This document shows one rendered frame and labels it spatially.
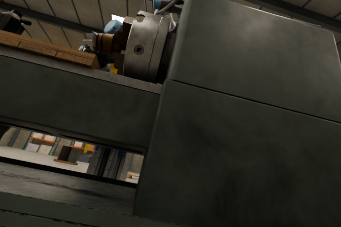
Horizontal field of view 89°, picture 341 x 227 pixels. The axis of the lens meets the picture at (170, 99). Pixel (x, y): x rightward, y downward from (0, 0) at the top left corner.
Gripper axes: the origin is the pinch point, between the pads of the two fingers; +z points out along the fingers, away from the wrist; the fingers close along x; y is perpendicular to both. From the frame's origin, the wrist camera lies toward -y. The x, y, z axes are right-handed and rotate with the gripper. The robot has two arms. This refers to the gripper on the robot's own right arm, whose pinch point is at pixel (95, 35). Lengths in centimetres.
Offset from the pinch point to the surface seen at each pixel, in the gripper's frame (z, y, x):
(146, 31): 12.1, -21.2, -2.2
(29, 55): 13.6, 6.9, -22.6
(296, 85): 18, -71, -13
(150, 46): 10.6, -23.8, -7.0
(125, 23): 10.0, -12.9, 0.8
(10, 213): 26, -13, -54
